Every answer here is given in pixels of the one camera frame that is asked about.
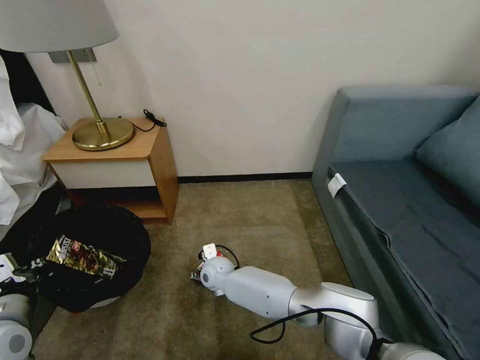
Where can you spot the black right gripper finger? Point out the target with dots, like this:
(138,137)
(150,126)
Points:
(195,276)

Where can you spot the trash bin with black bag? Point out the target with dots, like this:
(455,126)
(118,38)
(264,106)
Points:
(123,232)

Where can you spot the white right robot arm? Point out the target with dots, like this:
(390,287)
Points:
(300,296)

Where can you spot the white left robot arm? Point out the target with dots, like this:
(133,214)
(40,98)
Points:
(11,318)

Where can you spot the dark printed snack bag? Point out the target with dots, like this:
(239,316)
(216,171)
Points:
(84,257)

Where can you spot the black baseboard strip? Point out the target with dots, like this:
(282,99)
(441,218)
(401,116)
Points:
(243,176)

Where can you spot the white bed sheet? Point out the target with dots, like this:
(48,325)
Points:
(18,150)

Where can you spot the wooden nightstand with white drawer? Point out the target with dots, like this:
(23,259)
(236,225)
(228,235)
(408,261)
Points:
(112,172)

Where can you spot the white sofa label tag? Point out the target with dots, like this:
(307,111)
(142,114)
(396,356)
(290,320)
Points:
(336,184)

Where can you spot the dark headboard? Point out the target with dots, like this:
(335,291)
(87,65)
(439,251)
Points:
(35,84)

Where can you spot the blue-grey sofa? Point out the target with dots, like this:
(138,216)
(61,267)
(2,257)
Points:
(393,195)

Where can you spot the table lamp with brass stand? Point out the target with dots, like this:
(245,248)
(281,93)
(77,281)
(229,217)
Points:
(56,22)

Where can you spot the blue-grey sofa cushion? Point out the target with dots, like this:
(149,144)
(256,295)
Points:
(453,150)

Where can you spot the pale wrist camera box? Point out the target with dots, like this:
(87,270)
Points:
(209,251)

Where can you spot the grey wall socket plate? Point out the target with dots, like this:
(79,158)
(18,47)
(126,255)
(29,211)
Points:
(60,57)

